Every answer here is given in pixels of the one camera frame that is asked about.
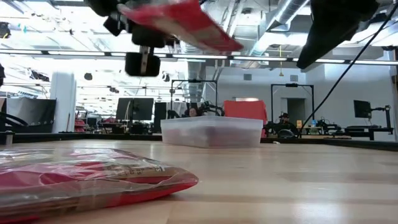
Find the black background table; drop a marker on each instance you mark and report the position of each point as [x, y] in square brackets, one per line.
[367, 130]

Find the long ceiling light rail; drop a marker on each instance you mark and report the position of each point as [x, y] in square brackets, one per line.
[261, 58]

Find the black station frame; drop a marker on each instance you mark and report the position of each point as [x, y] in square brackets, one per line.
[292, 85]
[194, 81]

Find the red storage cart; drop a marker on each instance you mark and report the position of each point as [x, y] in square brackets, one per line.
[245, 109]

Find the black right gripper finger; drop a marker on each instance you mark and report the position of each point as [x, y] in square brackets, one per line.
[323, 40]

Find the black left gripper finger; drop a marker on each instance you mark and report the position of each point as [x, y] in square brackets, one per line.
[133, 65]
[147, 37]

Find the dark grey partition panel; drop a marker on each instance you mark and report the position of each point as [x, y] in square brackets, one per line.
[31, 115]

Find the clear plastic bin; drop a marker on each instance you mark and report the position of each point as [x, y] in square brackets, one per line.
[211, 132]

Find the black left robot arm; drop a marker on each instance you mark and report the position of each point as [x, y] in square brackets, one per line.
[102, 6]

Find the silver ventilation duct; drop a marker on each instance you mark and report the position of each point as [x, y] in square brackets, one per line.
[194, 74]
[280, 18]

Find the red equipment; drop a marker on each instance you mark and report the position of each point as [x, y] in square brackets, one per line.
[80, 126]

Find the red Orville popcorn bag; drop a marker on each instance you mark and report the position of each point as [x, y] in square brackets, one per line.
[192, 25]
[93, 183]

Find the black computer monitor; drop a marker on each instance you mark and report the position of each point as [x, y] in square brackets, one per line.
[135, 109]

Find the black monitor on arm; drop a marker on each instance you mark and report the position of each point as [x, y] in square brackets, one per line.
[362, 109]

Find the white column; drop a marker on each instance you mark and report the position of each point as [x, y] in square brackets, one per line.
[63, 99]

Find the black ceiling dome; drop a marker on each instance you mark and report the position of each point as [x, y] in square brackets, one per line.
[88, 76]

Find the person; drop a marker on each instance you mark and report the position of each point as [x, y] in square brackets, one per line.
[192, 112]
[284, 124]

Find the black computer tower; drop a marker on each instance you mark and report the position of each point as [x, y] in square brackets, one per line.
[160, 116]

